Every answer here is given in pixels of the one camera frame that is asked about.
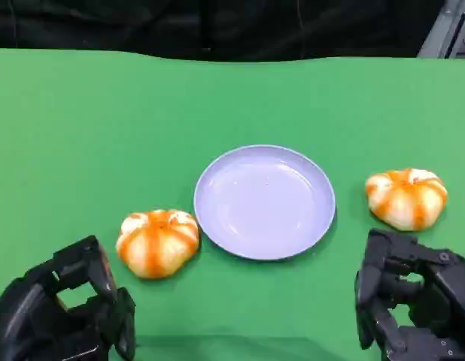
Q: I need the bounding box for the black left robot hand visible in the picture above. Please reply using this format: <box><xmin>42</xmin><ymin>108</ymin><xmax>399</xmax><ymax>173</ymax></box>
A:
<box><xmin>0</xmin><ymin>235</ymin><xmax>138</xmax><ymax>361</ymax></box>

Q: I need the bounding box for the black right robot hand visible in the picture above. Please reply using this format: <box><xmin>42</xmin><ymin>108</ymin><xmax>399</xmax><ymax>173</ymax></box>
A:
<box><xmin>354</xmin><ymin>228</ymin><xmax>465</xmax><ymax>361</ymax></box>

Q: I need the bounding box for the orange and white bread roll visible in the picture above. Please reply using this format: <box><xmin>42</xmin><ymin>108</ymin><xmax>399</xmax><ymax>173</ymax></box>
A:
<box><xmin>364</xmin><ymin>168</ymin><xmax>448</xmax><ymax>232</ymax></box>
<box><xmin>115</xmin><ymin>209</ymin><xmax>200</xmax><ymax>280</ymax></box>

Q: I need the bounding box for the lilac plate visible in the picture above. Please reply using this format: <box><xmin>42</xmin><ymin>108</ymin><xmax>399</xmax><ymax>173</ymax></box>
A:
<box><xmin>193</xmin><ymin>144</ymin><xmax>336</xmax><ymax>261</ymax></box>

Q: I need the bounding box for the green table cloth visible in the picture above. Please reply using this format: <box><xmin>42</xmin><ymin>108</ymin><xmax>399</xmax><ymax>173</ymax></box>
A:
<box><xmin>0</xmin><ymin>47</ymin><xmax>465</xmax><ymax>361</ymax></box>

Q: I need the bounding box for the black backdrop curtain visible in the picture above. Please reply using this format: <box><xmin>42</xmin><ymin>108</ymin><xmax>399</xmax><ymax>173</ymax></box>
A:
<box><xmin>0</xmin><ymin>0</ymin><xmax>444</xmax><ymax>63</ymax></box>

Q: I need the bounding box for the grey metal frame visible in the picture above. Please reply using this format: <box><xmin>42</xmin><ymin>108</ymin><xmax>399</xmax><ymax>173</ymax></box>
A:
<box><xmin>418</xmin><ymin>0</ymin><xmax>465</xmax><ymax>59</ymax></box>

